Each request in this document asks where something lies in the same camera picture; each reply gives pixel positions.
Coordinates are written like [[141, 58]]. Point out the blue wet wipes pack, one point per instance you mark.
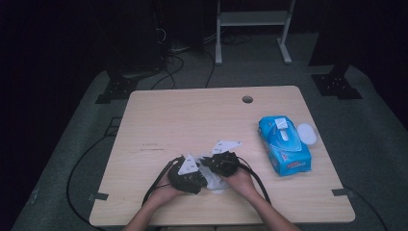
[[287, 154]]

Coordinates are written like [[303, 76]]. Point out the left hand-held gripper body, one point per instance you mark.
[[186, 179]]

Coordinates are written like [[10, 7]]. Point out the person's left hand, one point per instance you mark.
[[165, 192]]

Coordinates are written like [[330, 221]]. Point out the black stand base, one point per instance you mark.
[[117, 89], [336, 85]]

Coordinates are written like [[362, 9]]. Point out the white metal stand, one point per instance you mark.
[[253, 17]]

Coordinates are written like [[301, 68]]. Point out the grey tape strip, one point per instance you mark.
[[341, 192], [97, 196]]

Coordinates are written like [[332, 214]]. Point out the person's right hand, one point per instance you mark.
[[242, 183]]

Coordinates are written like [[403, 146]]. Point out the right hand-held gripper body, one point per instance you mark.
[[224, 162]]

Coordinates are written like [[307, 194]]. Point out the white wet wipe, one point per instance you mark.
[[215, 183], [282, 125]]

